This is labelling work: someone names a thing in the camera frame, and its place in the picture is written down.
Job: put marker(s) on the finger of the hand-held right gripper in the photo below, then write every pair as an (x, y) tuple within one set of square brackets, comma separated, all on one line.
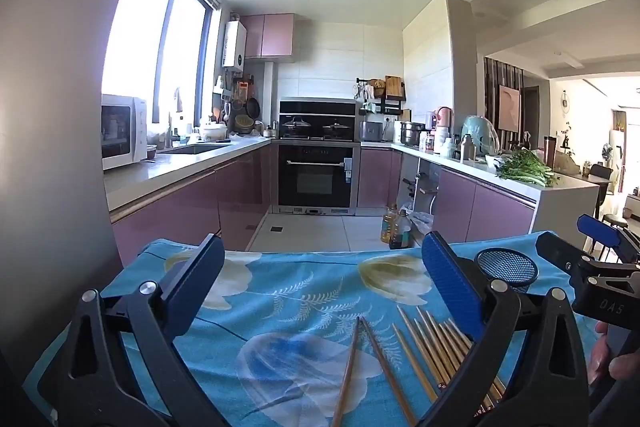
[(555, 252), (597, 229)]

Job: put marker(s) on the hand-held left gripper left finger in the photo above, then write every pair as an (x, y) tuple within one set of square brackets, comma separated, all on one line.
[(200, 277)]

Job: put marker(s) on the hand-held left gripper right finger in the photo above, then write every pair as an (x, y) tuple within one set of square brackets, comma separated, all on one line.
[(450, 277)]

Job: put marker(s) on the black mesh utensil holder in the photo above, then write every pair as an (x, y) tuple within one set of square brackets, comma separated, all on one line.
[(505, 268)]

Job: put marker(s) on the bunch of bamboo chopsticks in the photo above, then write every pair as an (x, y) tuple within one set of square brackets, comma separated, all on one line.
[(440, 347)]

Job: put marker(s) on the dark brown chopstick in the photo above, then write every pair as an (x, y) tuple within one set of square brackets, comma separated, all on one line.
[(347, 372), (385, 369)]

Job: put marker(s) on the person's right hand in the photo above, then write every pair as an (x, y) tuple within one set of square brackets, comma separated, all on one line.
[(625, 366)]

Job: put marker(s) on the clear plastic bag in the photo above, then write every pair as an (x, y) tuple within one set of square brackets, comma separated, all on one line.
[(422, 222)]

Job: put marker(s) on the pink base cabinet run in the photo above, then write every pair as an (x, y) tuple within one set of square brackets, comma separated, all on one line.
[(175, 207), (480, 207)]

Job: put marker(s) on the blue floral tablecloth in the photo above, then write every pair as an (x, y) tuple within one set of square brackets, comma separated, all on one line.
[(280, 267)]

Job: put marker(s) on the bunch of leafy greens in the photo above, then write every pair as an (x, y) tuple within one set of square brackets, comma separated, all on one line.
[(527, 169)]

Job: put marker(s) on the brown tumbler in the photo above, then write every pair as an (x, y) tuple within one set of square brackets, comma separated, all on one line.
[(550, 152)]

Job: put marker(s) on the steel thermos flask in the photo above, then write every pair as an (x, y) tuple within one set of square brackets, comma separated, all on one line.
[(467, 149)]

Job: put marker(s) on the white canister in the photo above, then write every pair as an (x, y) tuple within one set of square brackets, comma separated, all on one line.
[(441, 141)]

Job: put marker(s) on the pale green kitchen appliance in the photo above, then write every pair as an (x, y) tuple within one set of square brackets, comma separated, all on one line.
[(477, 132)]

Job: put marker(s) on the white casserole pot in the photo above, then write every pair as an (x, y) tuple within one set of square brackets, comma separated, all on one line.
[(214, 132)]

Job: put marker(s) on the stainless steel pot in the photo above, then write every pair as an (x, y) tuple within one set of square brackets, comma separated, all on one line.
[(412, 133)]

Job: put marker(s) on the black built-in oven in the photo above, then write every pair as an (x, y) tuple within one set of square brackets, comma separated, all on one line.
[(315, 182)]

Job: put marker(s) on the woven bamboo basket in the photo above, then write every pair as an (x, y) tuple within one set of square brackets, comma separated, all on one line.
[(244, 123)]

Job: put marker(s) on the pink electric kettle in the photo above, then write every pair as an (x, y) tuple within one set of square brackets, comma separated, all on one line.
[(443, 117)]

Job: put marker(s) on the white microwave oven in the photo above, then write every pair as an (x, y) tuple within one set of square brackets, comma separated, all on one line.
[(122, 132)]

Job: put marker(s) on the silver toaster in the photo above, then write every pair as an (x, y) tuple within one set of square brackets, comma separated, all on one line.
[(372, 132)]

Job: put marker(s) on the hanging black frying pan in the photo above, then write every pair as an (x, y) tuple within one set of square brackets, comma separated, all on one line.
[(253, 108)]

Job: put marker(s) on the metal sink faucet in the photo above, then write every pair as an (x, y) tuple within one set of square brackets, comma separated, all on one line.
[(178, 99)]

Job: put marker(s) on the black pan with glass lid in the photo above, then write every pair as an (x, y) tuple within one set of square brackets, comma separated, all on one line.
[(336, 126), (296, 124)]

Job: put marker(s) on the wooden cutting board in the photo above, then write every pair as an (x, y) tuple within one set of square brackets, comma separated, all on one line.
[(394, 86)]

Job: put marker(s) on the black built-in stove unit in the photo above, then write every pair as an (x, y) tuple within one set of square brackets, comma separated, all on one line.
[(317, 109)]

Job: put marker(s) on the grey refrigerator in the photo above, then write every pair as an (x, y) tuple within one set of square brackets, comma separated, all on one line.
[(50, 132)]

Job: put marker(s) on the kitchen window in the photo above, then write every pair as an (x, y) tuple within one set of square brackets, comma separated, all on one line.
[(145, 32)]

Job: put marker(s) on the round wall clock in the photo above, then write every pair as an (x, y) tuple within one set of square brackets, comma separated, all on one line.
[(565, 101)]

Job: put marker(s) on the pink framed wall picture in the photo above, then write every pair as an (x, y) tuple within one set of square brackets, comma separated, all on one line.
[(509, 107)]

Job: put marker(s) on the black wall rack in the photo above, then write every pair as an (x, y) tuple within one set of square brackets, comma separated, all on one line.
[(390, 107)]

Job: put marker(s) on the white wall water heater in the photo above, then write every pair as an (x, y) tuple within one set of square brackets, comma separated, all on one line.
[(234, 44)]

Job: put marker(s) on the pink upper wall cabinet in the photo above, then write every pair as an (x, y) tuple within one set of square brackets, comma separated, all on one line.
[(270, 36)]

